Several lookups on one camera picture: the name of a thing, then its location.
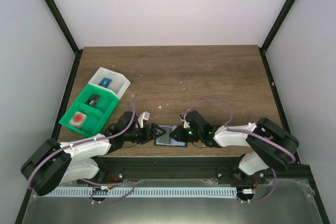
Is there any green plastic bin middle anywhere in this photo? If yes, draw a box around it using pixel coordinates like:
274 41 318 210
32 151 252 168
75 84 120 119

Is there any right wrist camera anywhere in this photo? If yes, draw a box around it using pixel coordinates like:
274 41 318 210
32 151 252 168
179 113 185 123

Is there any green plastic bin front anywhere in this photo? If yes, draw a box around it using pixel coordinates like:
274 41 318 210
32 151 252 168
59 102 107 137

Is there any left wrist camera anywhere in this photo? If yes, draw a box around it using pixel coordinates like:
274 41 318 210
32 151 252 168
138 111 150 128

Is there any green plastic bin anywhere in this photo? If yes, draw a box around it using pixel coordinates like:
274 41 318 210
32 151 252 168
59 102 107 137
75 84 120 119

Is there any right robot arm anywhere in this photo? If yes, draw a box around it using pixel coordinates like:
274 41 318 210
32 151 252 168
170 110 299 184

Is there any light blue cable duct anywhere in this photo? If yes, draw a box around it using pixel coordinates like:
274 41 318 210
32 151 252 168
46 187 237 199

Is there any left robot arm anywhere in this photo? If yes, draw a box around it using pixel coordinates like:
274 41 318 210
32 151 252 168
20 111 166 196

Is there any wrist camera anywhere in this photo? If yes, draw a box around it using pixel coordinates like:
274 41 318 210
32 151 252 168
138 111 150 128
179 113 185 123

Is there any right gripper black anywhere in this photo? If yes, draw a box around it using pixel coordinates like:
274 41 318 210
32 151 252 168
169 126 202 144

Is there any red and white card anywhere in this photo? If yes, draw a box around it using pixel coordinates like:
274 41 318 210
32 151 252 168
69 111 87 128

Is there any white plastic bin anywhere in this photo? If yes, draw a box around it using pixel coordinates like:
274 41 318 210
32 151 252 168
88 67 131 100

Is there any dark card in bin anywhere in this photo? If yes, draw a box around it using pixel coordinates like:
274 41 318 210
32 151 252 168
86 94 101 108

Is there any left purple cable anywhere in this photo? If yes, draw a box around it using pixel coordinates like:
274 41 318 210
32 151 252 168
27 100 137 190

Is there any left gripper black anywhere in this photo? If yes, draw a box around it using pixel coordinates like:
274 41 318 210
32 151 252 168
123 123 166 145

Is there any blue card in bin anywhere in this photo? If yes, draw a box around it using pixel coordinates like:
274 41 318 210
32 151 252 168
99 77 112 88

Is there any black leather card holder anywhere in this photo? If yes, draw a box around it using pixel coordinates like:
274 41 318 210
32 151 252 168
154 125 188 147

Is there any black aluminium frame rail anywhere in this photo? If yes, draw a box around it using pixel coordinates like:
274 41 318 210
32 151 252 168
78 155 312 187

